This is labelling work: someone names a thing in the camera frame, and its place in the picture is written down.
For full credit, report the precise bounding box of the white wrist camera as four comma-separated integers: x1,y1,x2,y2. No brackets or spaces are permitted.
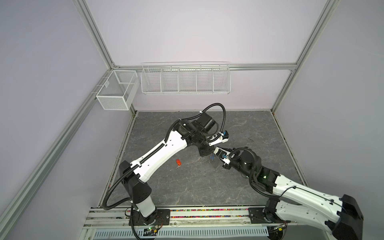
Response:
208,131,229,146
213,147,231,165

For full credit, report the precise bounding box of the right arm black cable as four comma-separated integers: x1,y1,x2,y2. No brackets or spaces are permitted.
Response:
229,146,343,208

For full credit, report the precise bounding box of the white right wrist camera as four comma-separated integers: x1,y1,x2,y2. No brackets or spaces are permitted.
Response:
213,147,231,165

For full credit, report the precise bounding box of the aluminium frame corner post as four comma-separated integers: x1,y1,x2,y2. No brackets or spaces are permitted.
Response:
271,0,340,114

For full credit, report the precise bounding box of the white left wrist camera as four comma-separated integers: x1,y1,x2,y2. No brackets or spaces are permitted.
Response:
208,131,229,146

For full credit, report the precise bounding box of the white vented cable duct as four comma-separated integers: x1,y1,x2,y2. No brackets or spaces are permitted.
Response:
92,226,269,240

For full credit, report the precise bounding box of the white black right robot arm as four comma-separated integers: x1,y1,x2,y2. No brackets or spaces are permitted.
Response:
214,147,364,240

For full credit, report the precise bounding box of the aluminium base rail with beads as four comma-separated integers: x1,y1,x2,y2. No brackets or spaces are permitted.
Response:
85,206,319,227

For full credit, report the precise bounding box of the left aluminium frame post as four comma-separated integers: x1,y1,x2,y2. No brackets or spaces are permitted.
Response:
73,1,137,117

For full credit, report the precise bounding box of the small white mesh basket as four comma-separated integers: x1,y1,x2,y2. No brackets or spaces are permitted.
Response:
96,70,140,111

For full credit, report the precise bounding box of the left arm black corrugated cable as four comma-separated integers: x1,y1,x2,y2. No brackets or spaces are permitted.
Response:
101,102,227,211

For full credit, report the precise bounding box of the long white wire basket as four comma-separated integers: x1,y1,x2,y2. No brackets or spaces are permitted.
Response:
141,62,232,95

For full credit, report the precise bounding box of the red key tag with key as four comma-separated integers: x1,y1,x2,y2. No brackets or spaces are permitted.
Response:
176,159,182,168

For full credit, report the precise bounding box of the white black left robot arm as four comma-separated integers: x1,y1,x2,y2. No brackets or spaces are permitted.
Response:
118,112,223,219

